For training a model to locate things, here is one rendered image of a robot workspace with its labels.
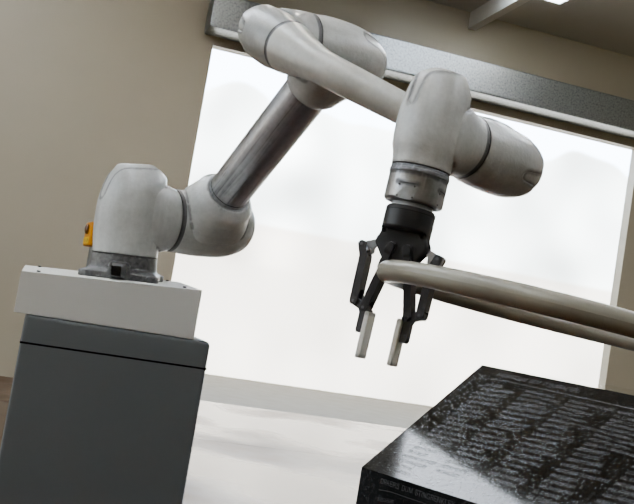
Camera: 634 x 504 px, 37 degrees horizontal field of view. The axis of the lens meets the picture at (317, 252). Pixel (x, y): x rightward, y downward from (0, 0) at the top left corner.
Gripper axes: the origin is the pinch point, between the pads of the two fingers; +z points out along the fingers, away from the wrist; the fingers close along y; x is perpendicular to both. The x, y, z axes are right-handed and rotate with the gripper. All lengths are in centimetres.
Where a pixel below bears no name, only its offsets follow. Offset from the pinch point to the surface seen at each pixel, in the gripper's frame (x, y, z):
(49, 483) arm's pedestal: 33, -77, 46
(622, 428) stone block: 32.3, 32.8, 4.9
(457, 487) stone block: 35.1, 7.6, 22.4
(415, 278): -20.6, 10.0, -8.7
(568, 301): -23.6, 29.3, -9.6
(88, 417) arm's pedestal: 36, -73, 31
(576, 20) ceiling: 718, -143, -322
